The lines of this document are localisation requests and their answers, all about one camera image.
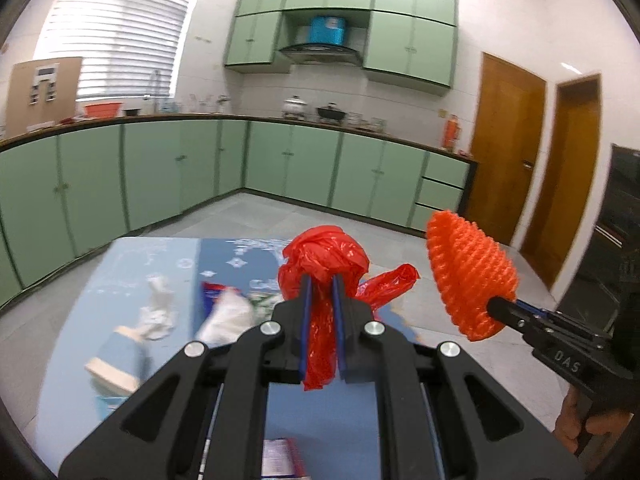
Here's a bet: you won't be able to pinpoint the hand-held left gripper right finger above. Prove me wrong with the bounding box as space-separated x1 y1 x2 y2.
332 274 586 480

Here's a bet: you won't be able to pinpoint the person's right hand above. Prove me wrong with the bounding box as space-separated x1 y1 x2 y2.
554 392 637 453

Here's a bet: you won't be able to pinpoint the red plastic basin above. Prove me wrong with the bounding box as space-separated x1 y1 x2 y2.
84 101 124 119

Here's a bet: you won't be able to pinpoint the range hood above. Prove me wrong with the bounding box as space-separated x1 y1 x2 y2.
277 42 363 67

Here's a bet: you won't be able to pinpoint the blue exhaust duct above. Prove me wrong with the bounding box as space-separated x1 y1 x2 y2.
307 16 348 47

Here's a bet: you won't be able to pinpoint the wide wooden door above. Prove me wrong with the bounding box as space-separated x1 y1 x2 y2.
465 51 548 247

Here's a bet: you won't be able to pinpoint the narrow wooden door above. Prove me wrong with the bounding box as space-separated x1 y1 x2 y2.
520 74 602 291

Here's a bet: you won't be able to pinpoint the blue snack packet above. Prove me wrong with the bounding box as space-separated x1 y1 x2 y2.
200 280 241 322

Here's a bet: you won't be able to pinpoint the red white snack wrapper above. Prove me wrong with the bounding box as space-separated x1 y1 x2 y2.
261 437 307 478

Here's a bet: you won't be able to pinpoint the cardboard box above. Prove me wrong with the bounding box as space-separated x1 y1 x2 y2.
5 56 83 133

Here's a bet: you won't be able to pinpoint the white window blinds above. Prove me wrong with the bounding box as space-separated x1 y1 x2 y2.
30 0 203 106

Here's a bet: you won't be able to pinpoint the metal kitchen faucet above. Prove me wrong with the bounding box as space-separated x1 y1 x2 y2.
145 70 163 113

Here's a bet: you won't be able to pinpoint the crumpled white tissue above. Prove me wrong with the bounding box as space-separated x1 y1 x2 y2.
137 274 178 341

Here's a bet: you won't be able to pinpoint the orange thermos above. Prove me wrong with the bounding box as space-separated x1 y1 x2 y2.
441 114 461 152

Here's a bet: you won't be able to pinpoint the white crumpled plastic wrapper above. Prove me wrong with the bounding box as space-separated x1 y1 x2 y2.
195 285 257 347

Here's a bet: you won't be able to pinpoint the white cooking pot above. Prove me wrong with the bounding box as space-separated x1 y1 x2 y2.
282 95 308 120

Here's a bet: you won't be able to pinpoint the green wall cabinets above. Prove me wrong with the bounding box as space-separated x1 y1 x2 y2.
223 0 460 97

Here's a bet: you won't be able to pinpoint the black wok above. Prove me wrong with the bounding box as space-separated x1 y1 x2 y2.
316 103 347 123

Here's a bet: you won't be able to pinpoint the orange foam fruit net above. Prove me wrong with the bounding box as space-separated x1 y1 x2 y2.
425 210 520 343

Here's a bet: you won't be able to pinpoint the blue paper cup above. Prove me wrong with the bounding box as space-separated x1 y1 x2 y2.
84 326 153 397

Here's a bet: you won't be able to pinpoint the green base cabinets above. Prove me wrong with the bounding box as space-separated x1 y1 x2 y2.
0 115 478 306

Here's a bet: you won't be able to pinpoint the row of glass jars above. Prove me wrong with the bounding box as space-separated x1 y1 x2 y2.
347 112 388 133

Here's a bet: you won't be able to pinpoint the red plastic bag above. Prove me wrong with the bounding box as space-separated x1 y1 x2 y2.
277 225 421 392

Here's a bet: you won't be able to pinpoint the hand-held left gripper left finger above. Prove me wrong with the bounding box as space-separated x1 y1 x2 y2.
59 274 313 480

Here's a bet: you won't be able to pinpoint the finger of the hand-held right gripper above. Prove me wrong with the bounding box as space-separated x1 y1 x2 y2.
487 296 610 357
517 301 615 344

